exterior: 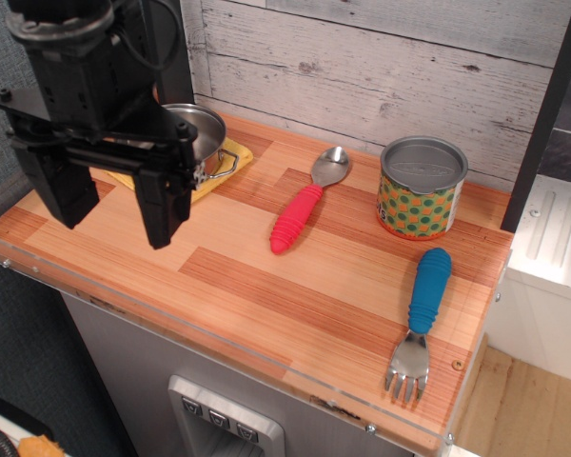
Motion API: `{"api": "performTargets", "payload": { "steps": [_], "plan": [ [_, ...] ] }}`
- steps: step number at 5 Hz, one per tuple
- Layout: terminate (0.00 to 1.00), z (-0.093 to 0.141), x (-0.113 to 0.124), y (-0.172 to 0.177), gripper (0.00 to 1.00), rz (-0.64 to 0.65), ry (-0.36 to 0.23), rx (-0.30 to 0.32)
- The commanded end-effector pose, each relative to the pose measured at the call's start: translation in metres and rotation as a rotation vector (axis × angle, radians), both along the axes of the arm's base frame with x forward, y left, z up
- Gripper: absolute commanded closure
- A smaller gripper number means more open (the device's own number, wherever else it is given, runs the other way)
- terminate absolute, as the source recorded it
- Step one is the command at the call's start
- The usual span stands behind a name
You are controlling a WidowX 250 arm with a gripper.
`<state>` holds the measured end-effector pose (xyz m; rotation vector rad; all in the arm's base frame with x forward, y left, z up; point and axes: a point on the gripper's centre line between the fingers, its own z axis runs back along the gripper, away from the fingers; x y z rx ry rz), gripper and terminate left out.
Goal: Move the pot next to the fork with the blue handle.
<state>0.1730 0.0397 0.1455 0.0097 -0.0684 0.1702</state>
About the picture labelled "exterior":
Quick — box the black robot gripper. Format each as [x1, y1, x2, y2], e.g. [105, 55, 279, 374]
[0, 37, 198, 249]

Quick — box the small stainless steel pot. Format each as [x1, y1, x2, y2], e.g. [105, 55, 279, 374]
[164, 104, 226, 184]

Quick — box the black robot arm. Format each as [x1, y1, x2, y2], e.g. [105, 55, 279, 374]
[0, 1, 200, 248]

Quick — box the folded yellow cloth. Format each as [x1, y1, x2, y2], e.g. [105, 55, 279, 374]
[103, 136, 254, 206]

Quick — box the silver toy fridge cabinet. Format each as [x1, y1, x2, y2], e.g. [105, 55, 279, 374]
[64, 295, 409, 456]

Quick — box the orange object bottom left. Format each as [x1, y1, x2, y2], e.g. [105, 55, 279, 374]
[17, 435, 66, 457]

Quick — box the patterned toy tin can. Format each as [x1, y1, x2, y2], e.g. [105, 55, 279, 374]
[376, 136, 468, 241]

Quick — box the white toy sink unit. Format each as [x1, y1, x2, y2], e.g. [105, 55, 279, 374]
[482, 69, 571, 389]

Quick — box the red handled metal spoon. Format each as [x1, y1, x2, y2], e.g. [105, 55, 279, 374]
[269, 147, 349, 254]

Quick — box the blue handled metal fork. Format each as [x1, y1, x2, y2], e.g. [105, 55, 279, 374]
[384, 248, 452, 403]

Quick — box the black vertical post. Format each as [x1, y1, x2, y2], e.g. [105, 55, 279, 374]
[501, 18, 571, 233]

